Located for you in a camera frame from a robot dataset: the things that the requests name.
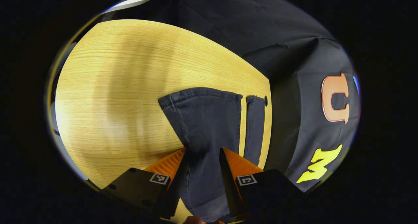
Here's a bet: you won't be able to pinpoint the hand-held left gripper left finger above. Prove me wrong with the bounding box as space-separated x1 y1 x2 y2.
100 147 190 220

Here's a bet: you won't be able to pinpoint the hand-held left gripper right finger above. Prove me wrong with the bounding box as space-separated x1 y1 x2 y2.
219 147 304 217

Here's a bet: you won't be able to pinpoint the black jeans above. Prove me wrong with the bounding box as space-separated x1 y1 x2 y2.
158 87 269 223

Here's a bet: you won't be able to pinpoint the black backdrop cloth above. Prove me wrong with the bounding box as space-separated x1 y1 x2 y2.
101 0 361 193

